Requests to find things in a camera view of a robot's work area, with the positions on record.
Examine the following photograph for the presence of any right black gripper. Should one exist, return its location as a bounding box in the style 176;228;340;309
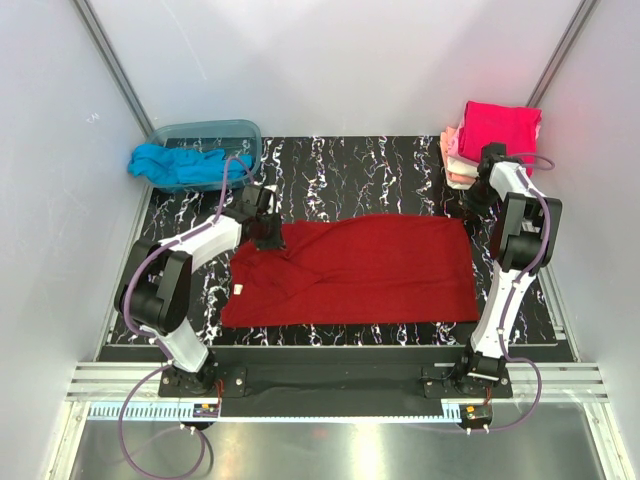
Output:
457;180;498;223

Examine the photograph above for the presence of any dark red t shirt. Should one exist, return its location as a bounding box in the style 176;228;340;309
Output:
221;214;479;328

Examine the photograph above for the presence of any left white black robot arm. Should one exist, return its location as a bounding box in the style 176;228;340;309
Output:
114;184;285;396

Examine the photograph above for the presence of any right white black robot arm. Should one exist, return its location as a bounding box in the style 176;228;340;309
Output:
453;142;562;397

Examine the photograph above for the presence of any folded white t shirt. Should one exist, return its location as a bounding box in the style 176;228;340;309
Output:
444;155;478;190

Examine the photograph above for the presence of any folded light pink t shirt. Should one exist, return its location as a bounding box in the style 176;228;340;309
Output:
442;127;478;168

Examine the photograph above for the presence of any black marble pattern mat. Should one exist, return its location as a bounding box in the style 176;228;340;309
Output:
138;136;558;347

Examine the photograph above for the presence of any folded salmon t shirt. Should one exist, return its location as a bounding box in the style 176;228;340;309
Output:
440;127;478;190

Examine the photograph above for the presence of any folded magenta t shirt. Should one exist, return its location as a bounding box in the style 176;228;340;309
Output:
457;101;542;163

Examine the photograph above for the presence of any clear blue plastic bin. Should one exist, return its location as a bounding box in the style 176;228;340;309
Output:
140;120;262;193

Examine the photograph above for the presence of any blue t shirt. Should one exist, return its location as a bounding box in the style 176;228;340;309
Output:
127;144;254;187

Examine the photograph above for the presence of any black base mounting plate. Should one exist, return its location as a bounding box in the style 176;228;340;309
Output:
159;346;512;420

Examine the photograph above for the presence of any right aluminium frame post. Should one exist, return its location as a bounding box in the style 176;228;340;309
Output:
526;0;600;108

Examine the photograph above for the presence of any aluminium frame post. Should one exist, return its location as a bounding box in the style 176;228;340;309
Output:
526;0;600;108
71;0;154;137

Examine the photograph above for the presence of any aluminium front rail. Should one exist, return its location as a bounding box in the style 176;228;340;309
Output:
66;362;608;403

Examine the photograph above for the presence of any left aluminium frame post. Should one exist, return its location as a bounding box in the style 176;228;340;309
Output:
71;0;154;137

